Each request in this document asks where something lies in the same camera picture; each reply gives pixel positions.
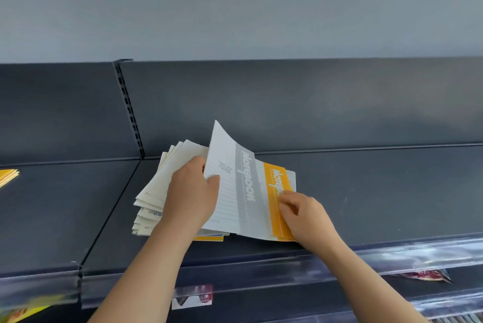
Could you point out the person's right forearm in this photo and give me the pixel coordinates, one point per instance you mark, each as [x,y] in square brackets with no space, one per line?
[373,288]

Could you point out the person's left forearm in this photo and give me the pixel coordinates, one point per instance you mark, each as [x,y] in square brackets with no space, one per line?
[143,281]

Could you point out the person's left hand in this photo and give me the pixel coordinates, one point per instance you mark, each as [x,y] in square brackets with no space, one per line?
[188,202]

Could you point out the yellow blue snack packet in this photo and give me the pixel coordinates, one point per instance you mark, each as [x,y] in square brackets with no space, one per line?
[22,309]

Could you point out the pile of white notebooks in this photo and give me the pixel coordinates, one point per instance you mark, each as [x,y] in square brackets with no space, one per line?
[166,179]

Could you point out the small grey notebook stack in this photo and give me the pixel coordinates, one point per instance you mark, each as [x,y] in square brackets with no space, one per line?
[241,183]

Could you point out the slotted dark metal upright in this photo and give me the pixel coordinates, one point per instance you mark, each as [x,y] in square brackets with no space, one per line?
[130,111]

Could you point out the person's right hand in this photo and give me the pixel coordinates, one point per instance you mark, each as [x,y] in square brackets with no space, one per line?
[313,224]

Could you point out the red green snack packet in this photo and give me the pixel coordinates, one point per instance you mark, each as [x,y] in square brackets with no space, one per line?
[426,275]

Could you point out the dark grey back panel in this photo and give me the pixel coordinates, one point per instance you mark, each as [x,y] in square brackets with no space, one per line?
[320,107]
[56,115]

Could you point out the small orange notebook stack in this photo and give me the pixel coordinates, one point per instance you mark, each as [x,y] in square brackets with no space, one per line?
[7,176]

